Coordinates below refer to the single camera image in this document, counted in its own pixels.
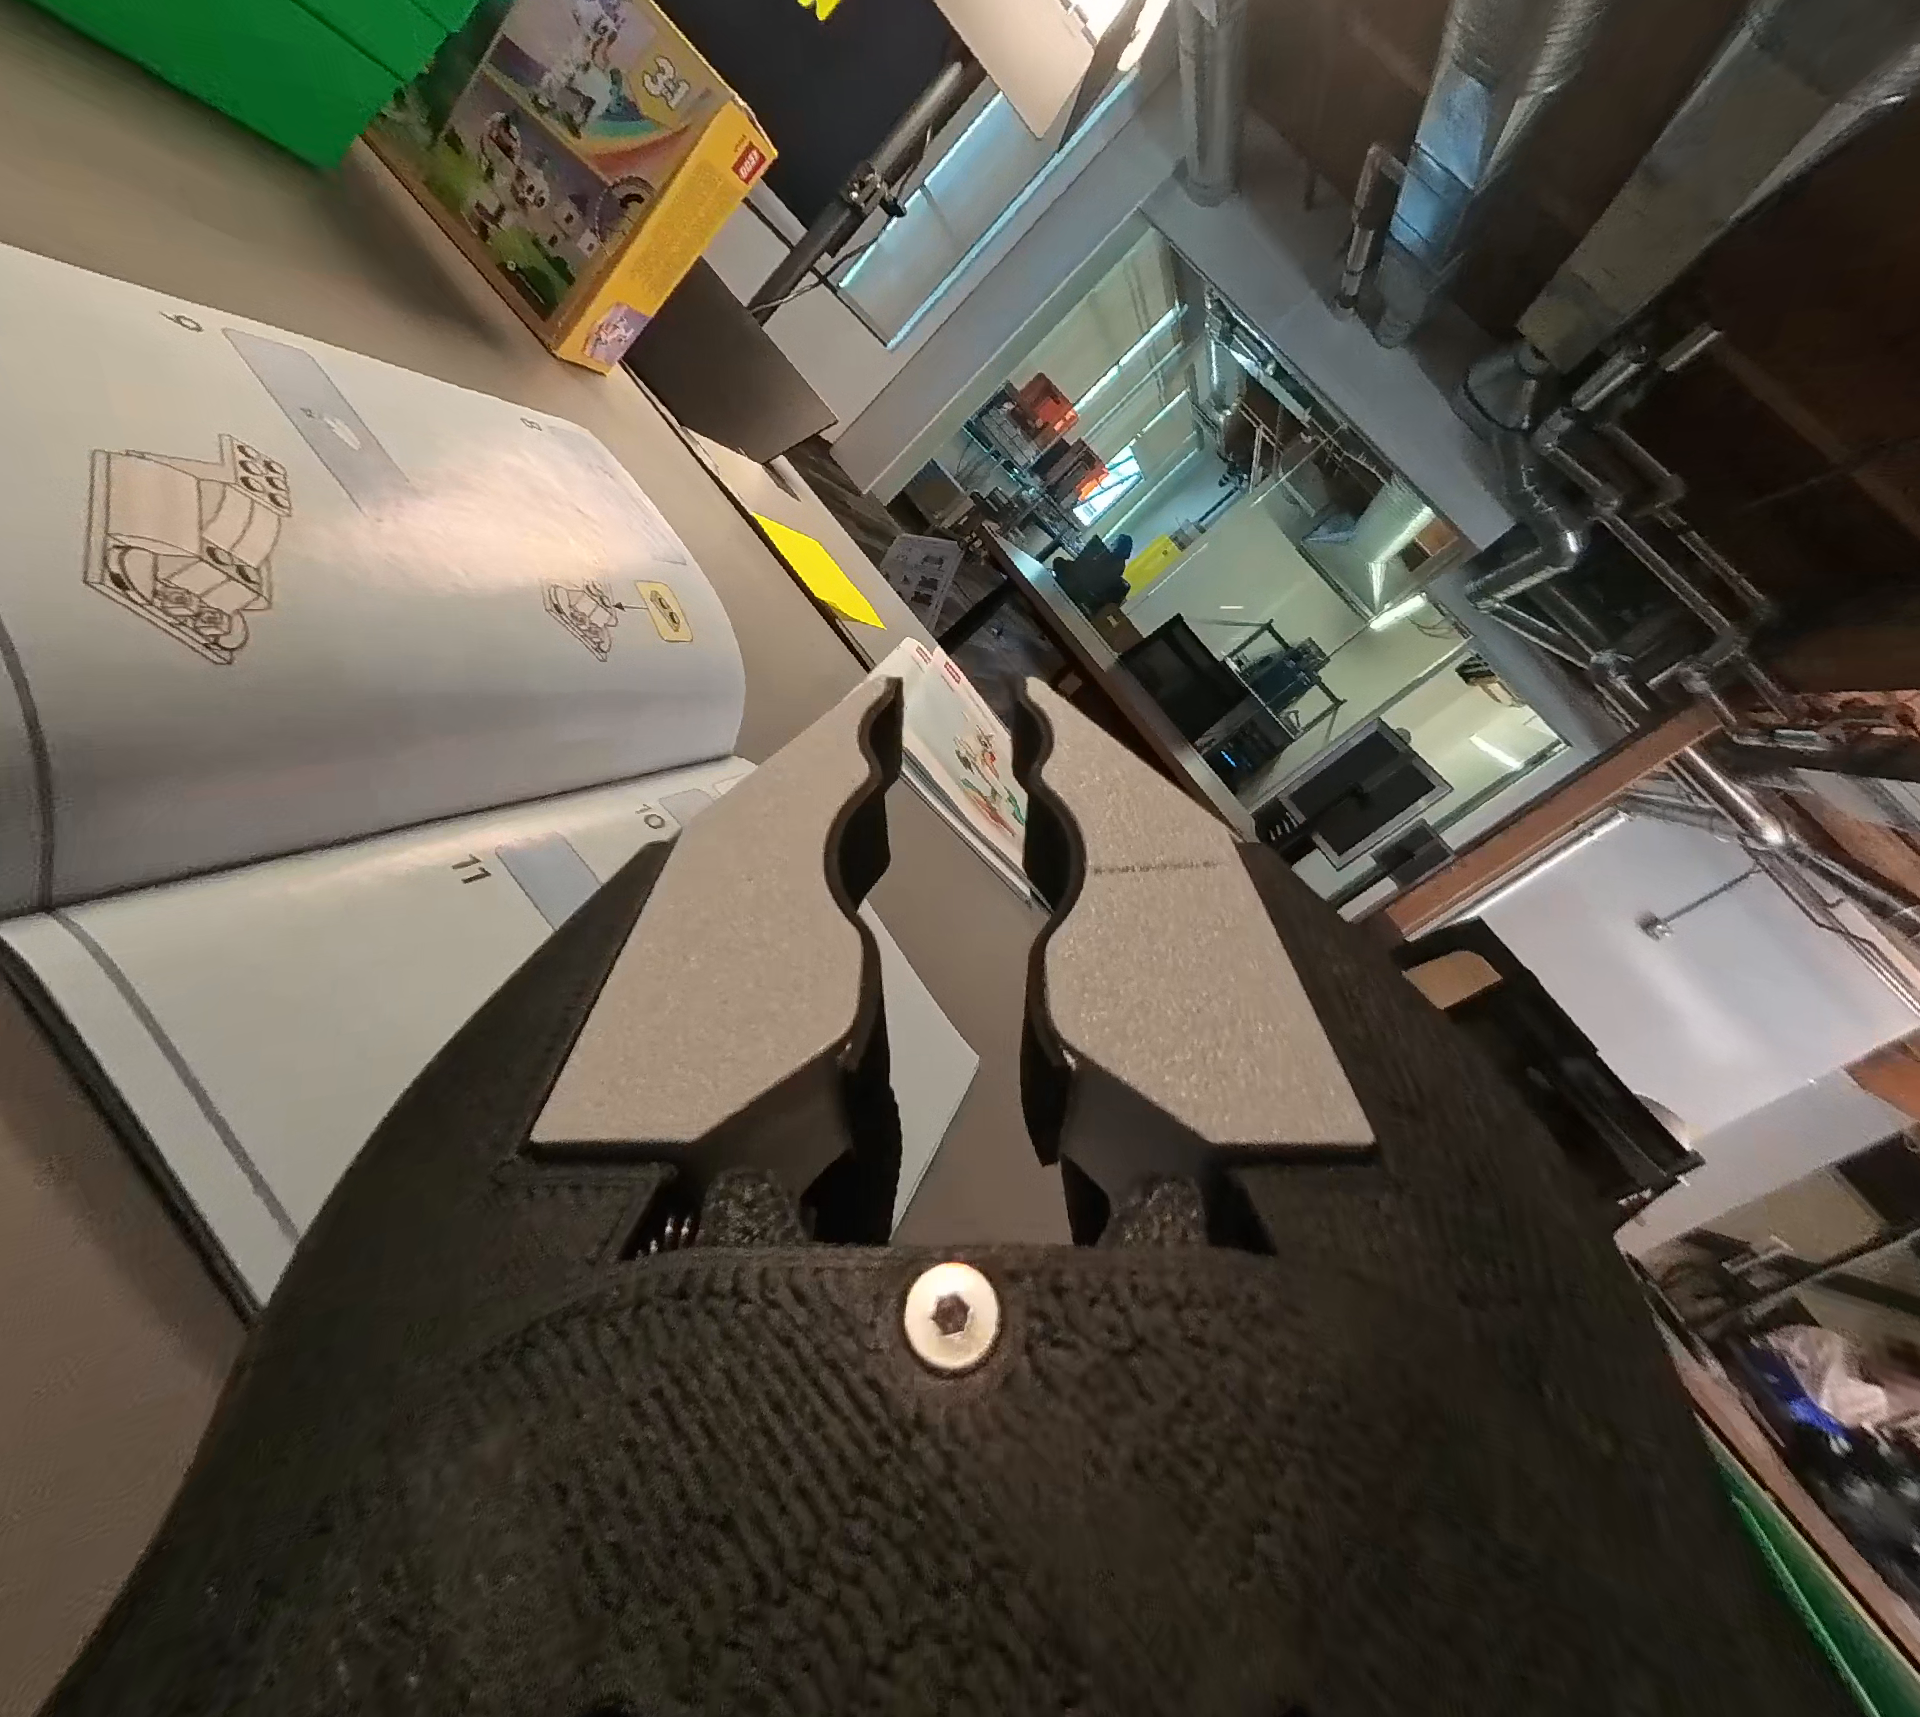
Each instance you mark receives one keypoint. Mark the open instruction booklet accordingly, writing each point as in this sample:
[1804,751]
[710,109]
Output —
[373,577]

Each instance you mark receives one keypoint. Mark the yellow paper sheet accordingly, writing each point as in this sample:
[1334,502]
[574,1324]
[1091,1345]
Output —
[817,570]

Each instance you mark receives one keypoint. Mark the black equipment cart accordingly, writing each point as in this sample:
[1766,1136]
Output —
[1560,1072]

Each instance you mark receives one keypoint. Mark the black light stand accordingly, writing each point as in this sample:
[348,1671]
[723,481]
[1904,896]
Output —
[869,188]

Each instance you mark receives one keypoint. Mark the metal storage shelf rack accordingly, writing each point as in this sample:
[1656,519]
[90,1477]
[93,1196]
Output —
[1035,442]

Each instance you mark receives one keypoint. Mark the thin silver corrugated duct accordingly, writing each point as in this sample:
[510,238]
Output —
[1206,81]

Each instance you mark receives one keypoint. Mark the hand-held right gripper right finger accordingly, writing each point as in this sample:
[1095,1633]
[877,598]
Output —
[1198,995]

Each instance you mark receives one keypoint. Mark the dark grey flat panel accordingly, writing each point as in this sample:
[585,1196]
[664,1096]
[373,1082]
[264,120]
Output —
[735,375]

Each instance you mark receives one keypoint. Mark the white printed floor sign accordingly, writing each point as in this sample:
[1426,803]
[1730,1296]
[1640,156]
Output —
[921,577]

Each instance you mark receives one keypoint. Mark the small closed instruction booklet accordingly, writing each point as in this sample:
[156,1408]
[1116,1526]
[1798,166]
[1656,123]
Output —
[968,755]

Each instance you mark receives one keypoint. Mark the long wooden workbench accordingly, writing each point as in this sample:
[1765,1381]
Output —
[1109,682]

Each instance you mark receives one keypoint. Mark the silver corrugated air duct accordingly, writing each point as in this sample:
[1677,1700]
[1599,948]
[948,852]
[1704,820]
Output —
[1514,50]
[1724,127]

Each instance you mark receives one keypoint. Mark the brown wooden beam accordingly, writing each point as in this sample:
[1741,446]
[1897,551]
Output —
[1560,818]

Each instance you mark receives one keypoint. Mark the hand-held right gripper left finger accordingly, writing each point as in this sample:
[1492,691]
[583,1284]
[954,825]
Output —
[705,995]

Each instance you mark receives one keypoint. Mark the metal exhaust hood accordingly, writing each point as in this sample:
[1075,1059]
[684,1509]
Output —
[1371,532]

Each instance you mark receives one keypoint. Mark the yellow lego set box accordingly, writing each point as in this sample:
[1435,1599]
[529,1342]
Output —
[585,99]

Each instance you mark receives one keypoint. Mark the grey ceiling pipe cluster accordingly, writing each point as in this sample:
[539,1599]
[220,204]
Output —
[1589,516]

